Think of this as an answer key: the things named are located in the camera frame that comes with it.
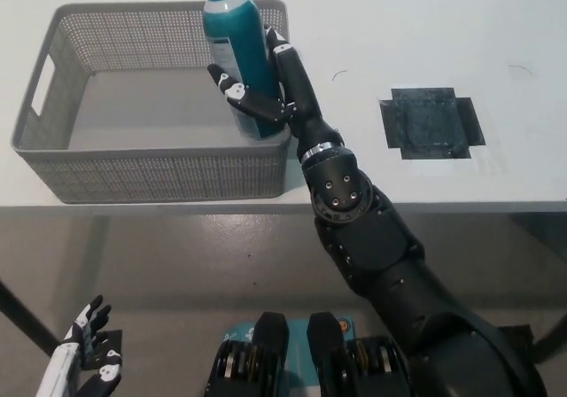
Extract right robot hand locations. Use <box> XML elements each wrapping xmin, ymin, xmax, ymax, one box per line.
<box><xmin>206</xmin><ymin>24</ymin><xmax>346</xmax><ymax>155</ymax></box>

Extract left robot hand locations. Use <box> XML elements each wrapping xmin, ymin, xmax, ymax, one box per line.
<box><xmin>34</xmin><ymin>294</ymin><xmax>124</xmax><ymax>397</ymax></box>

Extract teal air purifying spray can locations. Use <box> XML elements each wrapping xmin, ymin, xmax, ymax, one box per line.
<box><xmin>201</xmin><ymin>0</ymin><xmax>285</xmax><ymax>141</ymax></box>

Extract black table leg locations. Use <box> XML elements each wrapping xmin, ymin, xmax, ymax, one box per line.
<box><xmin>0</xmin><ymin>276</ymin><xmax>63</xmax><ymax>349</ymax></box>

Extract black tape patch on table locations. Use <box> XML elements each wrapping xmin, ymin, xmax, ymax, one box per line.
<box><xmin>378</xmin><ymin>87</ymin><xmax>485</xmax><ymax>161</ymax></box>

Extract grey perforated plastic basket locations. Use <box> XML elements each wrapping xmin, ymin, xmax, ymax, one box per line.
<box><xmin>11</xmin><ymin>0</ymin><xmax>294</xmax><ymax>206</ymax></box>

